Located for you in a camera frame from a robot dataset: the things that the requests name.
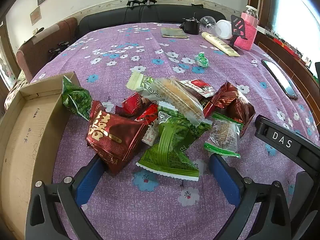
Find black phone stand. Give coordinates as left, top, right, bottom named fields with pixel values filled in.
left=230, top=14, right=248, bottom=53

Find black devices on seat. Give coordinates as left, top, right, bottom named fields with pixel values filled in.
left=49, top=41, right=72, bottom=55

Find small green snack packet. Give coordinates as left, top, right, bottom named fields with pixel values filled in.
left=62, top=76, right=92, bottom=120

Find paper wall plaque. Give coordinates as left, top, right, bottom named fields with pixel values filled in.
left=30, top=8, right=42, bottom=25

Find brown armchair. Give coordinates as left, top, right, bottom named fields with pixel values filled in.
left=16, top=17, right=78, bottom=83

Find clear plastic cup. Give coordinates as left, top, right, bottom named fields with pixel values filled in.
left=200, top=16, right=217, bottom=30

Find cream tube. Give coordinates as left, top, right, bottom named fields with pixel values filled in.
left=201, top=32, right=240, bottom=57

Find shallow cardboard box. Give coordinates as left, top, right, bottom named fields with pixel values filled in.
left=0, top=72, right=81, bottom=240

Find clear green-edged pastry packet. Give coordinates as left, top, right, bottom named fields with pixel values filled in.
left=204, top=112, right=244, bottom=158

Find white jar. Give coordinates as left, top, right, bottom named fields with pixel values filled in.
left=215, top=19, right=234, bottom=40

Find wooden glass door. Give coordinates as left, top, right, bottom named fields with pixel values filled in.
left=0, top=22, right=20, bottom=90

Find dark red gold-print snack packet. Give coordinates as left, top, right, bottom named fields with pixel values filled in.
left=85, top=101, right=149, bottom=175

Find large green snack packet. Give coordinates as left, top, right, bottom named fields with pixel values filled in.
left=136, top=101, right=213, bottom=182

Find white and red sachet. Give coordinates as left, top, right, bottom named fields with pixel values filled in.
left=180, top=79, right=216, bottom=98

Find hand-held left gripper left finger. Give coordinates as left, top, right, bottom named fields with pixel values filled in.
left=25, top=154, right=105, bottom=240

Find olive notebook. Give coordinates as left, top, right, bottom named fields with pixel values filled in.
left=161, top=27, right=188, bottom=39

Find white floral candy packet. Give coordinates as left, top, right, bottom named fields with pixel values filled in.
left=142, top=124, right=160, bottom=145

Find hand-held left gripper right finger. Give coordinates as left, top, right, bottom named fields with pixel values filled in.
left=209, top=152, right=292, bottom=240

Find clear wafer snack packet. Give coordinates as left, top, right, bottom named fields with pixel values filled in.
left=126, top=70, right=205, bottom=127

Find green wrapped candy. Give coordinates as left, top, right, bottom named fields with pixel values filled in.
left=195, top=52, right=209, bottom=68

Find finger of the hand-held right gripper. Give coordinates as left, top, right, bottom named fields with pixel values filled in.
left=254, top=114, right=320, bottom=172
left=291, top=169, right=320, bottom=240

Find black sofa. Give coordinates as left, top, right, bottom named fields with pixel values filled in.
left=78, top=4, right=227, bottom=40

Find purple floral tablecloth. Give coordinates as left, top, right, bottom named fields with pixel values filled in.
left=30, top=22, right=320, bottom=240

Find patterned brown blanket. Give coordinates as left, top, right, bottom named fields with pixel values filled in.
left=4, top=70, right=28, bottom=105

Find black smartphone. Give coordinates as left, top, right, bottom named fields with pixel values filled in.
left=261, top=59, right=299, bottom=99

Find small red snack packet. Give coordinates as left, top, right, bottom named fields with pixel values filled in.
left=135, top=103, right=159, bottom=127
left=115, top=92, right=152, bottom=117

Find bottle in pink knit sleeve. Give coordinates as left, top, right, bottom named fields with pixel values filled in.
left=234, top=5, right=259, bottom=50

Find wooden cabinet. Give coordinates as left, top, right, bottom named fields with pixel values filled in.
left=255, top=25, right=320, bottom=80

